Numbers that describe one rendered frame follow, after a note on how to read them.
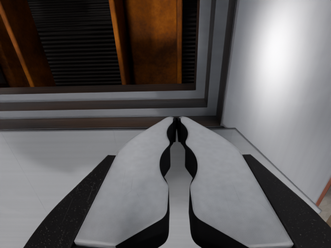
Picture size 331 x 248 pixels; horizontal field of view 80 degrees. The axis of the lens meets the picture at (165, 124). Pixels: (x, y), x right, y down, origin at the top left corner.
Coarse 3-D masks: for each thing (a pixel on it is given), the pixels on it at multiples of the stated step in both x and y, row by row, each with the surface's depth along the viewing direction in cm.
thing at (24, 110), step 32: (224, 0) 11; (224, 32) 12; (224, 64) 12; (0, 96) 16; (32, 96) 16; (64, 96) 16; (96, 96) 16; (128, 96) 16; (160, 96) 16; (192, 96) 16; (0, 128) 14; (32, 128) 14; (64, 128) 14; (96, 128) 14
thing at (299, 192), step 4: (296, 192) 16; (300, 192) 16; (300, 196) 17; (304, 196) 17; (304, 200) 17; (308, 200) 17; (308, 204) 17; (312, 204) 17; (312, 208) 17; (316, 208) 17; (316, 212) 18; (320, 212) 18
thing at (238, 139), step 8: (232, 136) 14; (240, 136) 14; (232, 144) 14; (240, 144) 14; (248, 144) 14; (248, 152) 14; (256, 152) 14; (264, 160) 15; (272, 168) 15; (280, 176) 15; (288, 184) 16
